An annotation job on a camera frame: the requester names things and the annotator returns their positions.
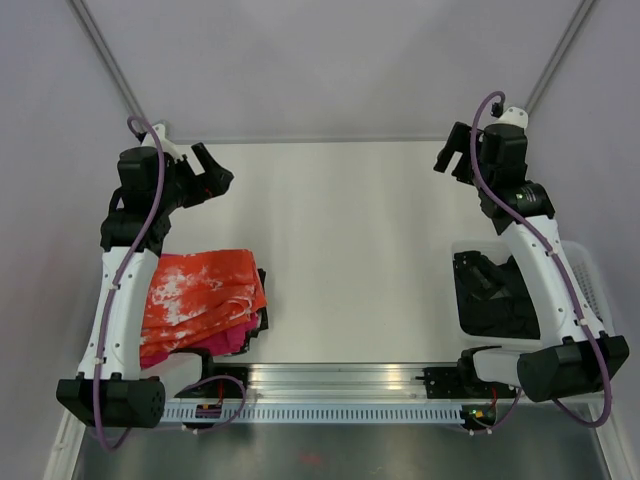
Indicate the white slotted cable duct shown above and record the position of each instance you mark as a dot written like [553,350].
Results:
[306,413]

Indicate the orange white folded trousers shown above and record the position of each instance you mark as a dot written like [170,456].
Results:
[194,296]

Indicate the aluminium mounting rail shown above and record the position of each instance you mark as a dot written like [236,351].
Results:
[289,382]

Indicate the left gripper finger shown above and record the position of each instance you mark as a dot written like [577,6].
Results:
[204,158]
[219,181]

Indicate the pink folded trousers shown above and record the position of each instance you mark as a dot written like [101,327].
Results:
[235,340]

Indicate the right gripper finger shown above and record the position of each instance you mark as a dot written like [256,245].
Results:
[448,160]
[458,141]

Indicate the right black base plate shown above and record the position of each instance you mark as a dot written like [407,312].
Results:
[446,382]

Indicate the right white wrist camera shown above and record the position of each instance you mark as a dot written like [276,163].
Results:
[514,116]

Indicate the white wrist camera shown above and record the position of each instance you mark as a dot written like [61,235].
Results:
[514,116]
[178,153]

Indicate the aluminium frame post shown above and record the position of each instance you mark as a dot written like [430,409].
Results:
[94,35]
[571,33]

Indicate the left aluminium frame post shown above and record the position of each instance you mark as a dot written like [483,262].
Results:
[94,35]

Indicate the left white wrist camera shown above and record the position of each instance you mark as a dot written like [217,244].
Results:
[178,153]

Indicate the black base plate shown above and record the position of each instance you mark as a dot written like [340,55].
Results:
[446,382]
[219,388]

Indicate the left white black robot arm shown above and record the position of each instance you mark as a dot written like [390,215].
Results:
[109,388]

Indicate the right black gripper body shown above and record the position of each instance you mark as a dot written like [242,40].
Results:
[478,145]

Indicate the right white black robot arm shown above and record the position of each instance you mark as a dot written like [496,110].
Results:
[577,357]

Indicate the white plastic basket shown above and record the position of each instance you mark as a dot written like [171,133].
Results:
[584,270]

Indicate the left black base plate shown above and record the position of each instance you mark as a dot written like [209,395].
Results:
[219,388]

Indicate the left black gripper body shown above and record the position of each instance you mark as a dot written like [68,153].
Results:
[182,186]

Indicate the right aluminium frame post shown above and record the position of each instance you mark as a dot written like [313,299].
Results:
[571,33]

